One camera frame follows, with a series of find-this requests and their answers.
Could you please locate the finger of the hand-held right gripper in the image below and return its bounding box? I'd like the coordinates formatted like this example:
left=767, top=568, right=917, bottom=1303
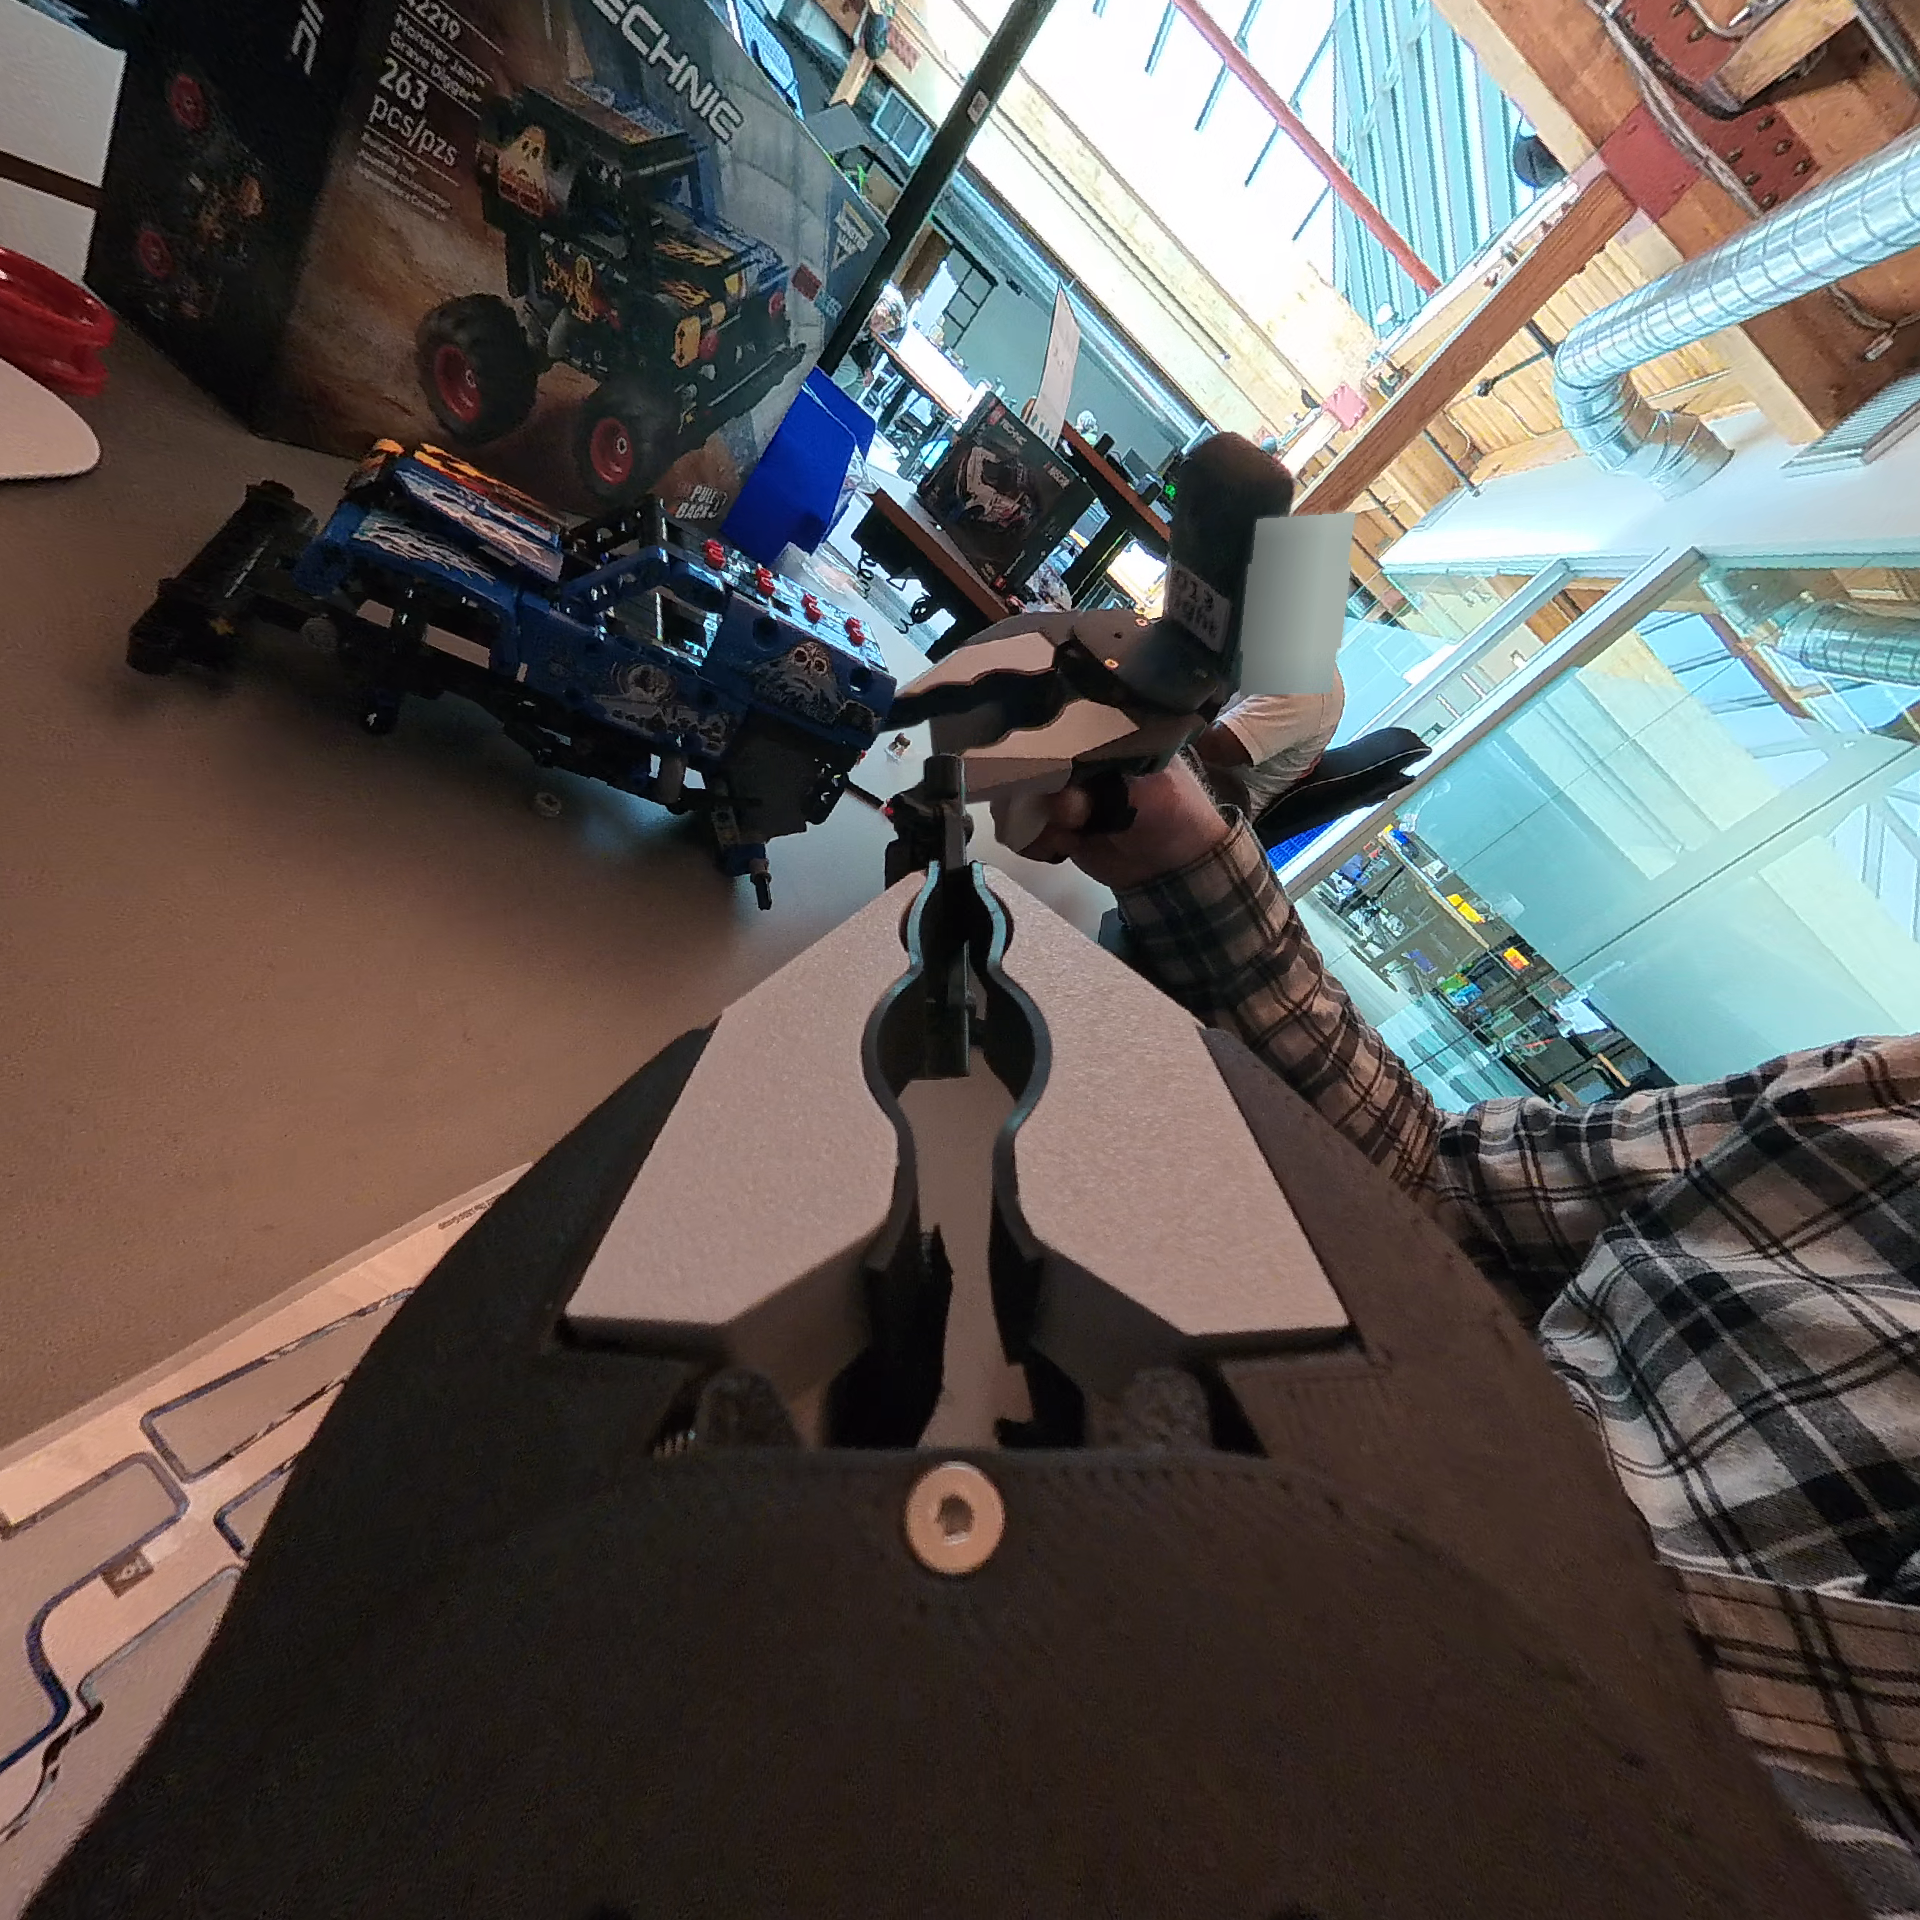
left=893, top=618, right=1078, bottom=739
left=927, top=707, right=1191, bottom=852

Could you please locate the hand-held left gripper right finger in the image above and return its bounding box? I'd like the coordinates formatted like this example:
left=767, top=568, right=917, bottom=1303
left=986, top=873, right=1363, bottom=1445

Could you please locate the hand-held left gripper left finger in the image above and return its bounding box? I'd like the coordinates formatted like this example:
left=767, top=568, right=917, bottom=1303
left=559, top=882, right=913, bottom=1445

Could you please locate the black brick beam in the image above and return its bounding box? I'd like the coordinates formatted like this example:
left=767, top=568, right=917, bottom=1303
left=885, top=754, right=985, bottom=1081

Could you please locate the blue black brick truck model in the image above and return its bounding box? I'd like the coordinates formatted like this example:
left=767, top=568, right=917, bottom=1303
left=127, top=437, right=890, bottom=912

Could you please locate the person's right forearm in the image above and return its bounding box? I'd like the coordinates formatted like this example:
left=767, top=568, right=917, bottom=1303
left=1102, top=809, right=1450, bottom=1201

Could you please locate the grey desk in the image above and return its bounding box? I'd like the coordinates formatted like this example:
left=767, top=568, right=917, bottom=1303
left=0, top=305, right=1120, bottom=1463

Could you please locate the person's right hand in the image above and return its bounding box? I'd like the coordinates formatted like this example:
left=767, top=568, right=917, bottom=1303
left=1033, top=745, right=1250, bottom=889

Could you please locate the wooden background table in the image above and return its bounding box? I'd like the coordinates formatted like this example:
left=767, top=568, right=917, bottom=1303
left=862, top=485, right=1023, bottom=661

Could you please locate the dark toy car set box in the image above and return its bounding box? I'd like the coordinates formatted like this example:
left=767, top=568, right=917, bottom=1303
left=914, top=391, right=1099, bottom=570

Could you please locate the black office chair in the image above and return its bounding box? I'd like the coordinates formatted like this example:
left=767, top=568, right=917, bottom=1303
left=1253, top=726, right=1434, bottom=849

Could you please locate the blue plastic bin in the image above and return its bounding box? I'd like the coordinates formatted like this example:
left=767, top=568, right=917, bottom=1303
left=721, top=371, right=880, bottom=560

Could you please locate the black metal pole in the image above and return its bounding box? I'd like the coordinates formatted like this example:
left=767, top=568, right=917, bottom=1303
left=847, top=0, right=1053, bottom=383

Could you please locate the person's plaid shirt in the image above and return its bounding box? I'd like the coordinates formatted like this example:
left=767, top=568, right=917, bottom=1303
left=1425, top=1033, right=1920, bottom=1920

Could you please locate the toy truck set box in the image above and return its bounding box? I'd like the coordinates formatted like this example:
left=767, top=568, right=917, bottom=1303
left=86, top=0, right=890, bottom=520

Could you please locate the white sticker sheet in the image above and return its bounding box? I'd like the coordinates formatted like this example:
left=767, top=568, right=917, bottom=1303
left=0, top=1161, right=534, bottom=1883

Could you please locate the white round plate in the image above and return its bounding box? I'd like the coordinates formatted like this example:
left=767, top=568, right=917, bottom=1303
left=0, top=359, right=102, bottom=485

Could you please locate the red plastic bowl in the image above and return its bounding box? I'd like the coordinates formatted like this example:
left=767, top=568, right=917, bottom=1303
left=0, top=245, right=118, bottom=400

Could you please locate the silver ventilation duct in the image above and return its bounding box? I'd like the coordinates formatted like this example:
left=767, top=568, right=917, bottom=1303
left=1553, top=126, right=1920, bottom=497

